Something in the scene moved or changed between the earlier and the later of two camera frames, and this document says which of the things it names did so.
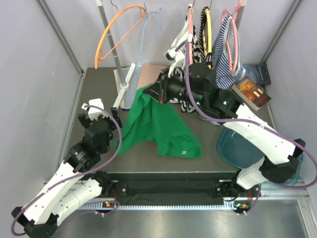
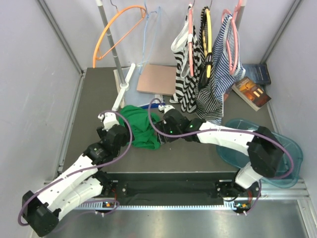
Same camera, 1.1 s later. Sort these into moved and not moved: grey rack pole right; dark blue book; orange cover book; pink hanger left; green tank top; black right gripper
Moved: black right gripper; green tank top
Not moved: pink hanger left; grey rack pole right; orange cover book; dark blue book
